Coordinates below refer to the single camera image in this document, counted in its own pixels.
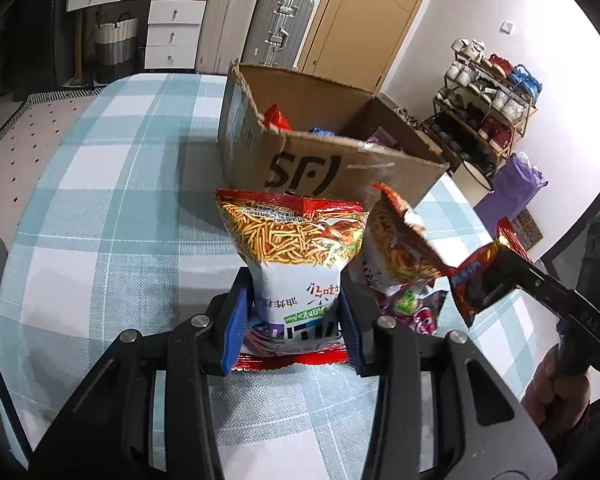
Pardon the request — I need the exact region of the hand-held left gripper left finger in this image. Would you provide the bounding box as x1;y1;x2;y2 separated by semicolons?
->
27;267;253;480

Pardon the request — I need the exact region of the large purple candy packet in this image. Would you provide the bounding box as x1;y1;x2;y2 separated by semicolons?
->
380;285;448;337

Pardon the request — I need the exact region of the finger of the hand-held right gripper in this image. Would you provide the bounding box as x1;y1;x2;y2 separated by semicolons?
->
496;251;577;319

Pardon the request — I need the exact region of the pile of loose sneakers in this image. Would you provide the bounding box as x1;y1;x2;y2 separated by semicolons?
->
394;107;433;133

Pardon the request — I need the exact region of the woven laundry basket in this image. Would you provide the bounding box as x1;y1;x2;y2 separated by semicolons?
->
92;12;140;83

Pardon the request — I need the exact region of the dotted white rug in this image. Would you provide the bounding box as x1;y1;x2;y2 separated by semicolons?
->
0;87;108;221

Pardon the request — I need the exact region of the small purple candy packet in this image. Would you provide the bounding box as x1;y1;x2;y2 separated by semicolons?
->
367;127;398;151

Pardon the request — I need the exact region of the black refrigerator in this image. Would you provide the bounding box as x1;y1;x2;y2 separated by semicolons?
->
0;0;73;101

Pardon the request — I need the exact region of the wooden door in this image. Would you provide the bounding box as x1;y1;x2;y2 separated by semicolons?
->
297;0;441;93

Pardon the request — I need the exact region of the brown cardboard box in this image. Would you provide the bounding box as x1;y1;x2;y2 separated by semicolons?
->
217;60;451;211

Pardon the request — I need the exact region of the red snack bag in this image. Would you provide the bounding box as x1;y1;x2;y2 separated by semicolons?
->
264;104;293;131

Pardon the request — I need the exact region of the beige suitcase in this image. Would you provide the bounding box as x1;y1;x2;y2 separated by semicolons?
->
197;0;262;77

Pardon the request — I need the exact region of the purple plastic bag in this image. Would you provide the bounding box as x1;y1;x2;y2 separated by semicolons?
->
472;152;548;233

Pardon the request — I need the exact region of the shelved assorted shoes collection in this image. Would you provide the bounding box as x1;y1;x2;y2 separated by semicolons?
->
422;37;543;173

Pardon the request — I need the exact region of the cream waste bin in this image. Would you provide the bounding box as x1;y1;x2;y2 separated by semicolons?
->
450;159;496;208

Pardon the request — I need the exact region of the grey suitcase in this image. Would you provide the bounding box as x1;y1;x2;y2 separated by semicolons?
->
241;0;316;68

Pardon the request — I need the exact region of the white drawer dresser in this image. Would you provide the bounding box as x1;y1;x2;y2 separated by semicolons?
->
65;0;208;71

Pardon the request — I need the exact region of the red chocolate cookie packet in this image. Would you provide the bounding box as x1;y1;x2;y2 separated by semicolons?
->
447;217;533;328

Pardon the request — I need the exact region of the person's right hand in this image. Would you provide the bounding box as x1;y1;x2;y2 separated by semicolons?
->
521;347;593;441

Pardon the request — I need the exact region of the wooden shoe rack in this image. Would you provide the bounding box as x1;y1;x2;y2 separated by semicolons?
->
420;45;540;176

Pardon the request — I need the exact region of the patterned floor mat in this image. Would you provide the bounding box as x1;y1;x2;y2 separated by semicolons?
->
510;210;543;251

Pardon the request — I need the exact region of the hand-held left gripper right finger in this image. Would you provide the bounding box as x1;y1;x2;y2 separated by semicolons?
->
340;272;561;480

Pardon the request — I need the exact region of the fried noodle snack packet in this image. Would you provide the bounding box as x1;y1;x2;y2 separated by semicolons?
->
362;182;448;296
215;188;370;372

